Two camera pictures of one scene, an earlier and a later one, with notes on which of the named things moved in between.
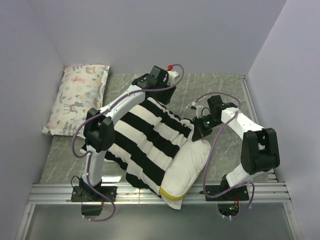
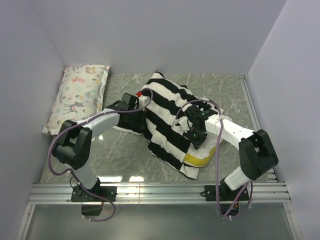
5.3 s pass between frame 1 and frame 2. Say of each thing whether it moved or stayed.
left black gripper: moved
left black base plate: stayed
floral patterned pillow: stayed
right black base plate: stayed
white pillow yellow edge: moved
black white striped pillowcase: moved
